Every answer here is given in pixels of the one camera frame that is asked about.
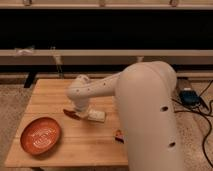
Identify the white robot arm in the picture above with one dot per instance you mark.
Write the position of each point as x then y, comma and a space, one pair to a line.
142, 93

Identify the beige sponge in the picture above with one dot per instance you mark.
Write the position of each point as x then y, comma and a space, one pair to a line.
97, 116

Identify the brown chocolate bar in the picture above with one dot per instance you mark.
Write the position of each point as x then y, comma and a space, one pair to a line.
119, 136

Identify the wooden table board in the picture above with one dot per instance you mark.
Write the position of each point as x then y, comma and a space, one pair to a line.
81, 144

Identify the blue power adapter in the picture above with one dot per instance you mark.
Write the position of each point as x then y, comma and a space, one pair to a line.
187, 94

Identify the orange patterned bowl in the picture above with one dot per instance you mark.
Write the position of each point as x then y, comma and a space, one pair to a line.
40, 135

